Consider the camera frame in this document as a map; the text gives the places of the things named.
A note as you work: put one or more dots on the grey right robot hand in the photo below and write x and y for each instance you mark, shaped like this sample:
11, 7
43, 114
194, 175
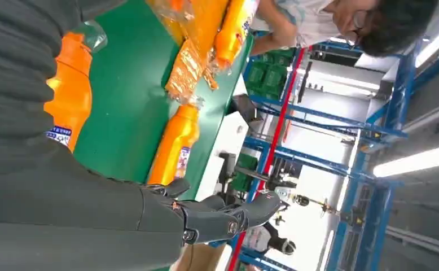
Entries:
73, 217

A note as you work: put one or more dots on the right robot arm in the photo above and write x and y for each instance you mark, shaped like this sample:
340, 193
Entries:
14, 74

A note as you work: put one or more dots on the person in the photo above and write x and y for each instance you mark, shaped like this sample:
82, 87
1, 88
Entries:
258, 237
309, 22

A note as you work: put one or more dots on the red bar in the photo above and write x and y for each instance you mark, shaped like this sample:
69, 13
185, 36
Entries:
281, 112

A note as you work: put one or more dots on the green crate stack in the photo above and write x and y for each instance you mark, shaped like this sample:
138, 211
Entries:
268, 74

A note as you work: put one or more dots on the ceiling light tube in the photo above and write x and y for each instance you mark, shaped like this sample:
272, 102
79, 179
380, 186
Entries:
438, 41
414, 161

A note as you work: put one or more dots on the blue metal rack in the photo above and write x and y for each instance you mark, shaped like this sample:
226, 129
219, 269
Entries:
402, 93

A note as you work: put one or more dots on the black camera on stand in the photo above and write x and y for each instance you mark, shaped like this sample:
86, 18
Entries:
301, 200

